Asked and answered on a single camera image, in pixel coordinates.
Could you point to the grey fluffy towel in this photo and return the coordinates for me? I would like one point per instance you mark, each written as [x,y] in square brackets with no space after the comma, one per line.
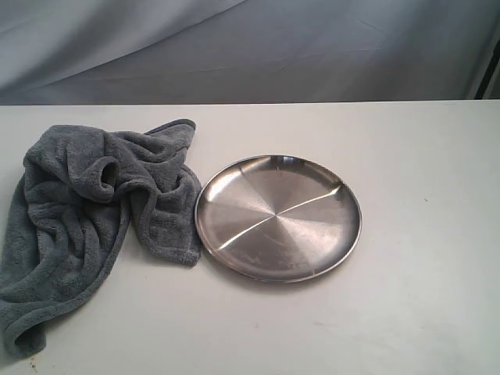
[81,189]

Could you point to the round stainless steel plate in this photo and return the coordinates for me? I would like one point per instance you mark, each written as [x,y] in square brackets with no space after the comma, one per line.
[278,218]

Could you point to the grey backdrop cloth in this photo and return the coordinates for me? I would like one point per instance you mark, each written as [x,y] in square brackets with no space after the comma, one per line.
[213,52]

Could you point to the black stand pole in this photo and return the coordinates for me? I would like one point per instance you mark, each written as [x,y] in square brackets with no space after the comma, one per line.
[487,77]

